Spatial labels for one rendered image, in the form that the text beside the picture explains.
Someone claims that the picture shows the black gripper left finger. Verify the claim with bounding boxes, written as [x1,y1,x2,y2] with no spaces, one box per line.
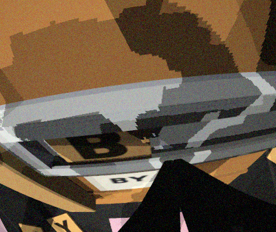
[118,160,181,232]

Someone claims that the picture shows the white paper ticket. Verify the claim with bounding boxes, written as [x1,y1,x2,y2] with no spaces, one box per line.
[84,170,159,191]

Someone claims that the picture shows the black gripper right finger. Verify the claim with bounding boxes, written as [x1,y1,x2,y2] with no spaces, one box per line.
[174,159,276,232]

